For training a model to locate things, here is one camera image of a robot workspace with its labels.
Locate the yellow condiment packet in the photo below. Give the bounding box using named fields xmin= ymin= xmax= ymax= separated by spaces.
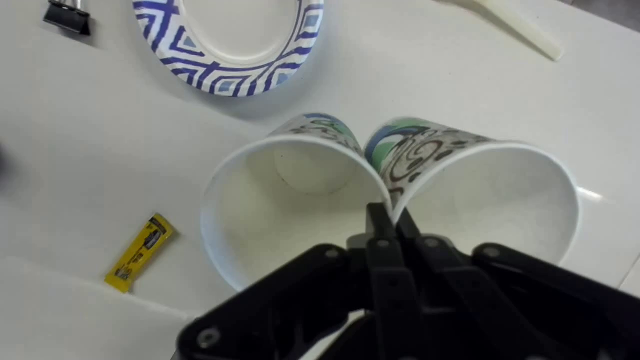
xmin=102 ymin=213 xmax=181 ymax=297

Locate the blue patterned paper plate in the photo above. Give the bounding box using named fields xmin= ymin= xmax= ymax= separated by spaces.
xmin=131 ymin=0 xmax=328 ymax=101

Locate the printed paper cup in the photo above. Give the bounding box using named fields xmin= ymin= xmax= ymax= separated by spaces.
xmin=199 ymin=110 xmax=397 ymax=297
xmin=362 ymin=117 xmax=584 ymax=270

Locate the white plastic utensil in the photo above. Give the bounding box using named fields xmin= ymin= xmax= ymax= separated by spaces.
xmin=437 ymin=0 xmax=567 ymax=65

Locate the black binder clip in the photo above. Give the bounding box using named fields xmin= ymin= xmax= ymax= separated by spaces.
xmin=43 ymin=0 xmax=94 ymax=40

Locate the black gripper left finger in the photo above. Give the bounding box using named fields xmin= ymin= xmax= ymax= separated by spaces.
xmin=175 ymin=202 xmax=427 ymax=360

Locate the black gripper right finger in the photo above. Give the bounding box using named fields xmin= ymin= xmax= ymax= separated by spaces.
xmin=397 ymin=208 xmax=640 ymax=360

